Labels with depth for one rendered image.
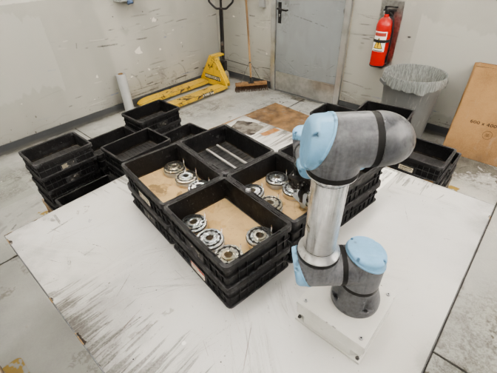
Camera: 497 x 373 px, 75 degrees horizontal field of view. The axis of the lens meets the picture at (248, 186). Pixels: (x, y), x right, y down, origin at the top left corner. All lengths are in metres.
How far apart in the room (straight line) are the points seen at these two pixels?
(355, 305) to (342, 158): 0.54
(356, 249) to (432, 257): 0.59
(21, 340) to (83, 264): 0.93
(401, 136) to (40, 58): 3.86
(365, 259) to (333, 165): 0.36
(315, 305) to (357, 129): 0.63
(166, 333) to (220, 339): 0.18
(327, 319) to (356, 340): 0.10
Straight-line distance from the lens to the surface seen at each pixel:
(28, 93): 4.21
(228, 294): 1.15
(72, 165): 2.62
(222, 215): 1.34
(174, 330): 1.20
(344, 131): 0.65
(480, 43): 3.79
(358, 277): 0.98
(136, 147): 2.64
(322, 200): 0.75
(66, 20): 4.26
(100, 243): 1.56
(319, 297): 1.13
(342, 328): 1.09
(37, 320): 2.38
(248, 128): 2.24
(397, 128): 0.69
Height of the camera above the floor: 1.72
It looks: 37 degrees down
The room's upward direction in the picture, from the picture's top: 2 degrees counter-clockwise
